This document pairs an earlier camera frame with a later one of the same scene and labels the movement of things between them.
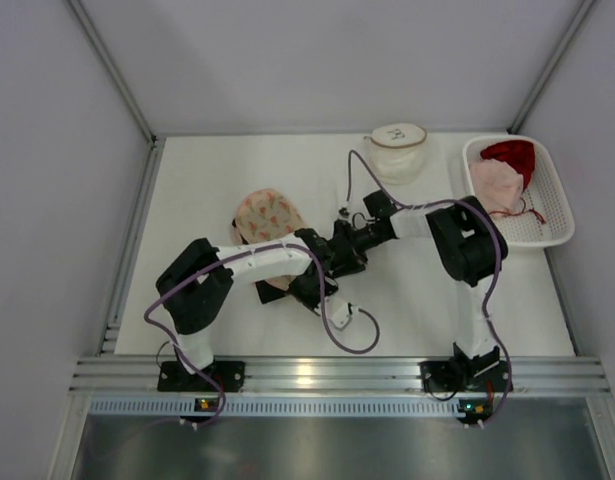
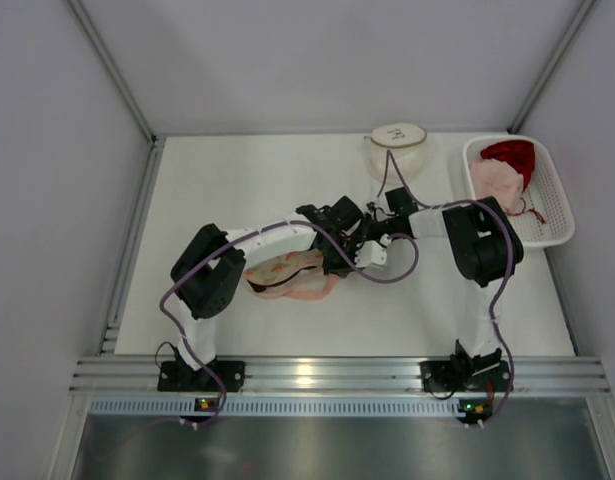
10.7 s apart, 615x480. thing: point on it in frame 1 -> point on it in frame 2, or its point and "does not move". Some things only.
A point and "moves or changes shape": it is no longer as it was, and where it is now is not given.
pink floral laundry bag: (265, 214) moves or changes shape
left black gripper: (280, 288) -> (334, 257)
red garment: (519, 154) does not move
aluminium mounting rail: (566, 375) does not move
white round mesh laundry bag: (397, 151) does not move
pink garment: (497, 184) does not move
